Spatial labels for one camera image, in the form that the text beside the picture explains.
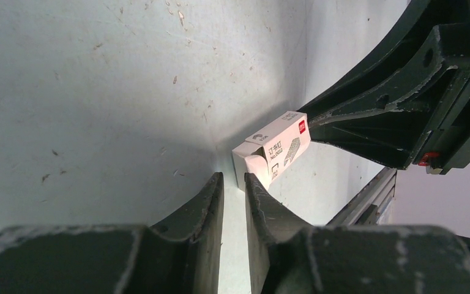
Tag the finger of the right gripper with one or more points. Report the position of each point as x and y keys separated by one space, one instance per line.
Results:
x=392 y=53
x=389 y=123

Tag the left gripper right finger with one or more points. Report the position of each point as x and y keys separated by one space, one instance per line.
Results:
x=288 y=255

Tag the white staple box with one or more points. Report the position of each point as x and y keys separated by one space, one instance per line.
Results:
x=270 y=151

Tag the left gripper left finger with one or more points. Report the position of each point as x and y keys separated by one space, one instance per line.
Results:
x=179 y=254

